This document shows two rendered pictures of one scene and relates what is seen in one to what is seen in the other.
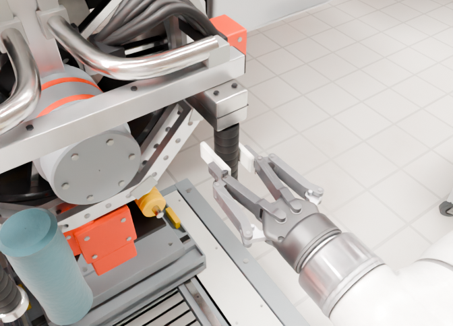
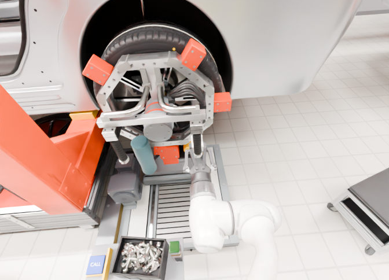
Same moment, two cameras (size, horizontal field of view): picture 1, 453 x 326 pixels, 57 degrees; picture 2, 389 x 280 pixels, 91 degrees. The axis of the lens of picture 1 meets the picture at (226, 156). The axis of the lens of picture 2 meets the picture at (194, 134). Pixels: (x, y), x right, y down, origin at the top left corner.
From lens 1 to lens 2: 0.35 m
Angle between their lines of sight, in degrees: 23
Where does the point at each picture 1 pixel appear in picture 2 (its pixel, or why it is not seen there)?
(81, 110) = (150, 115)
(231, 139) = (196, 138)
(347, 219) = (278, 188)
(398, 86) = (344, 139)
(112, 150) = (162, 128)
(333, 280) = (193, 192)
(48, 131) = (139, 119)
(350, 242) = (205, 184)
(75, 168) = (150, 129)
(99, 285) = (168, 168)
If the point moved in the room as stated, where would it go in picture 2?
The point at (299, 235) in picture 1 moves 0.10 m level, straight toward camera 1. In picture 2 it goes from (195, 175) to (173, 194)
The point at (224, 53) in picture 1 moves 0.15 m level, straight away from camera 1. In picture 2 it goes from (197, 111) to (215, 91)
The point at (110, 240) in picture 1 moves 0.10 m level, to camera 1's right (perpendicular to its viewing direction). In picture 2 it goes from (169, 154) to (182, 161)
